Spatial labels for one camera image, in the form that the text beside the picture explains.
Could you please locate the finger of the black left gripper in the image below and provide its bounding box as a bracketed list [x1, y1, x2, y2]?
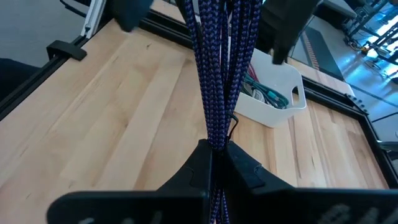
[113, 0, 155, 32]
[254, 0, 321, 65]

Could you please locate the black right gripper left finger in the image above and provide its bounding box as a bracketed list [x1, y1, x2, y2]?
[46, 139, 215, 224]

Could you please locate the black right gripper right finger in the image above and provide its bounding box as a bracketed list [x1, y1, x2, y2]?
[217, 140, 398, 224]

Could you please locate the red braided USB-C cable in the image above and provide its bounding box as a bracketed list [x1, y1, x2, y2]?
[247, 63, 261, 82]

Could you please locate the green braided USB-C cable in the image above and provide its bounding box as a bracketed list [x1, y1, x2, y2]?
[242, 81, 265, 97]

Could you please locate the teal braided USB-C cable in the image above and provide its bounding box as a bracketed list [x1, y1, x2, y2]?
[245, 73, 289, 110]

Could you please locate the white USB-C cable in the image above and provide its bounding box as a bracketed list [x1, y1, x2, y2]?
[245, 88, 265, 103]

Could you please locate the purple braided USB-C cable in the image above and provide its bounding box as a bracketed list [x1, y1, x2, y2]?
[183, 0, 264, 224]

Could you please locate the white bar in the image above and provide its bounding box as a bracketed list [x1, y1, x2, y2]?
[80, 0, 108, 40]

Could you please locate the black mat with hazard stripes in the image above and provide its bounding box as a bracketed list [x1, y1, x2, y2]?
[290, 26, 346, 82]

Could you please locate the grey background table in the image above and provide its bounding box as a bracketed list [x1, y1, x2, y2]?
[322, 0, 358, 19]

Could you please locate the white plastic bin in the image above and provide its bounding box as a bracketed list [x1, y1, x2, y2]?
[233, 47, 308, 128]

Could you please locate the black frame clamp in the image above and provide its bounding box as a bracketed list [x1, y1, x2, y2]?
[45, 39, 88, 62]

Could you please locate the black aluminium table frame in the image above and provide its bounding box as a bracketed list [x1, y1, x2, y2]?
[0, 0, 398, 189]

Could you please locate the long black cable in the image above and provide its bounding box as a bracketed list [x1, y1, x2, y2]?
[371, 111, 398, 124]

